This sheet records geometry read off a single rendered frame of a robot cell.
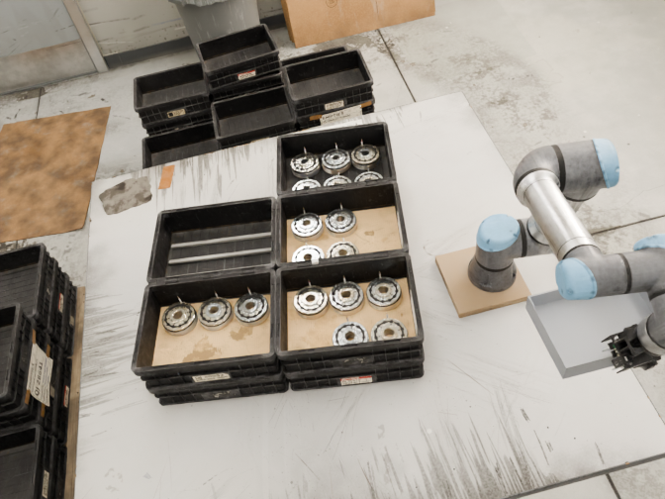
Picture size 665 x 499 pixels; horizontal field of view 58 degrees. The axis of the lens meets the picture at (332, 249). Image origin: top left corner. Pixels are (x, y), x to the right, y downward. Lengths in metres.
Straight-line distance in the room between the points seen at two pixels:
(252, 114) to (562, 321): 2.17
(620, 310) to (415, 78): 2.67
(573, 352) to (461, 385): 0.43
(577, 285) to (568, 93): 2.82
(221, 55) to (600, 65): 2.25
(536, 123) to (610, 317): 2.22
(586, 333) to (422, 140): 1.21
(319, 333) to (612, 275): 0.90
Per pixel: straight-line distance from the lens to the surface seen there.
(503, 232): 1.81
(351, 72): 3.23
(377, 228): 1.98
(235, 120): 3.26
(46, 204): 3.88
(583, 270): 1.15
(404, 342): 1.62
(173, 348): 1.87
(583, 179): 1.48
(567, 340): 1.51
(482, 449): 1.75
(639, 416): 1.87
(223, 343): 1.82
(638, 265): 1.18
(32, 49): 4.76
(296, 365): 1.71
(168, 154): 3.37
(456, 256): 2.03
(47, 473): 2.53
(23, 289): 2.93
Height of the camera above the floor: 2.33
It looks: 51 degrees down
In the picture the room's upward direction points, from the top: 12 degrees counter-clockwise
